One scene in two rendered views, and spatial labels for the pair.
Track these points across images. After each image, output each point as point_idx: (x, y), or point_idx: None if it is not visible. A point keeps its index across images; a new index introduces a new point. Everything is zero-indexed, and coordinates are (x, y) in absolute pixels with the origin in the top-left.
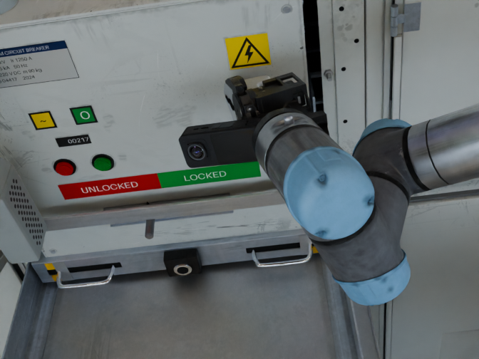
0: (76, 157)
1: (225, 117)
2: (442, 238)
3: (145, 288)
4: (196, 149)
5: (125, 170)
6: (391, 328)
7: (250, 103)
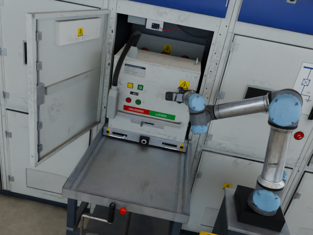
0: (132, 98)
1: None
2: (214, 167)
3: (131, 144)
4: (168, 95)
5: (142, 106)
6: (191, 198)
7: (183, 90)
